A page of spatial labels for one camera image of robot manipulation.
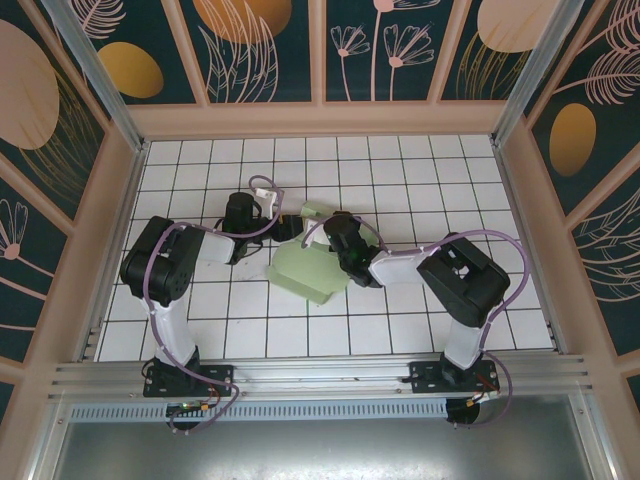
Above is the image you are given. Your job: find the light green cloth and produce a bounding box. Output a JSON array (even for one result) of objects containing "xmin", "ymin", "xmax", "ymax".
[{"xmin": 268, "ymin": 199, "xmax": 351, "ymax": 305}]

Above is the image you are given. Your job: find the grey metal sheet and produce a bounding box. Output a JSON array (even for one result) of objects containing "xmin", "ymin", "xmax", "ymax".
[{"xmin": 29, "ymin": 392, "xmax": 617, "ymax": 480}]

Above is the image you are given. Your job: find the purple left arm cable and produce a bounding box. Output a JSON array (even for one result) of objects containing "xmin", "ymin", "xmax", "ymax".
[{"xmin": 142, "ymin": 174, "xmax": 286, "ymax": 436}]

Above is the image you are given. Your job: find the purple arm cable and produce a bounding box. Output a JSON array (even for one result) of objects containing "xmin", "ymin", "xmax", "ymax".
[
  {"xmin": 302, "ymin": 214, "xmax": 531, "ymax": 431},
  {"xmin": 142, "ymin": 174, "xmax": 286, "ymax": 436}
]

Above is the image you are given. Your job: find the aluminium mounting rail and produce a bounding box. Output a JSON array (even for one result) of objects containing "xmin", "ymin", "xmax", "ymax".
[{"xmin": 48, "ymin": 354, "xmax": 592, "ymax": 402}]

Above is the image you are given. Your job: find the aluminium side rail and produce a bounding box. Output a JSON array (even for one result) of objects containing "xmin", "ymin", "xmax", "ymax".
[
  {"xmin": 492, "ymin": 142, "xmax": 571, "ymax": 357},
  {"xmin": 74, "ymin": 142, "xmax": 151, "ymax": 362}
]

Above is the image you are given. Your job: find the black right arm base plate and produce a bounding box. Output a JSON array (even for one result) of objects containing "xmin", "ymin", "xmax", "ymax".
[{"xmin": 408, "ymin": 360, "xmax": 501, "ymax": 396}]

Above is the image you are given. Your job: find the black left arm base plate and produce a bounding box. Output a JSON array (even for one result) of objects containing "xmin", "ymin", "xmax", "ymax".
[{"xmin": 143, "ymin": 362, "xmax": 235, "ymax": 399}]

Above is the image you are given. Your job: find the slotted grey cable duct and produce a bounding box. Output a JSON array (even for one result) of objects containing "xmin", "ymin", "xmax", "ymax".
[{"xmin": 67, "ymin": 398, "xmax": 450, "ymax": 422}]

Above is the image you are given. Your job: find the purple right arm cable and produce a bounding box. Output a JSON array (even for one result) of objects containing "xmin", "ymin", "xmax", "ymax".
[{"xmin": 302, "ymin": 214, "xmax": 531, "ymax": 431}]

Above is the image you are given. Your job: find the aluminium corner post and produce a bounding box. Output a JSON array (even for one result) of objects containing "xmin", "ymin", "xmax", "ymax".
[
  {"xmin": 42, "ymin": 0, "xmax": 147, "ymax": 154},
  {"xmin": 491, "ymin": 0, "xmax": 577, "ymax": 147}
]

